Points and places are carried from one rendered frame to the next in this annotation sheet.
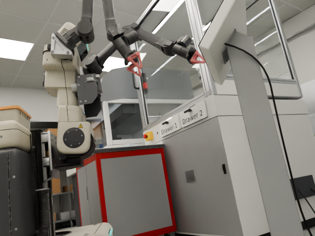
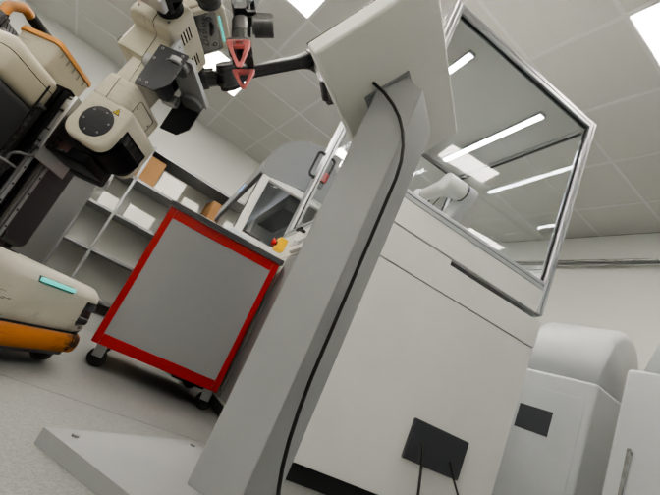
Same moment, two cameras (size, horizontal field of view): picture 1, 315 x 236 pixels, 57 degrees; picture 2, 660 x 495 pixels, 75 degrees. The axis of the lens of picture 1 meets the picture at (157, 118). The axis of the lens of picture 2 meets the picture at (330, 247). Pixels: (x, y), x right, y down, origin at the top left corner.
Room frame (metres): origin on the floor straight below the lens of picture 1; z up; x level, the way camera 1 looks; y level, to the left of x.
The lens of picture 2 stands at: (0.34, -0.62, 0.30)
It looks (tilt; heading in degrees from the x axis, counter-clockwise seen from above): 17 degrees up; 12
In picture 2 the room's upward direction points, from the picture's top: 25 degrees clockwise
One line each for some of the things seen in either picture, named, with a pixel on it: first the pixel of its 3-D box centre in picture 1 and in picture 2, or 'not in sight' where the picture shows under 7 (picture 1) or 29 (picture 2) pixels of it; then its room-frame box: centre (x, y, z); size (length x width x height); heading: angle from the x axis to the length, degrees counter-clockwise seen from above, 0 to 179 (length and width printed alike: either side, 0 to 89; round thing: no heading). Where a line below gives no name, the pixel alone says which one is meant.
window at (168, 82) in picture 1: (162, 56); (360, 138); (2.21, -0.13, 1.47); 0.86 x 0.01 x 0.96; 31
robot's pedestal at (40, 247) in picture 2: not in sight; (33, 233); (1.99, 0.97, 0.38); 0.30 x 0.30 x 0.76; 39
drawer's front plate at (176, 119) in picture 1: (169, 126); (303, 239); (2.23, -0.08, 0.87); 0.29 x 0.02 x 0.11; 31
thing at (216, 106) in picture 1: (219, 123); (387, 285); (2.44, -0.52, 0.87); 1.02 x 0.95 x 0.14; 31
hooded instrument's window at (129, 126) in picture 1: (123, 139); (279, 257); (3.87, 0.51, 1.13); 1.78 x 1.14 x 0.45; 31
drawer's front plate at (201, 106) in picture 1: (192, 115); not in sight; (1.96, -0.25, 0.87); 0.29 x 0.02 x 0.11; 31
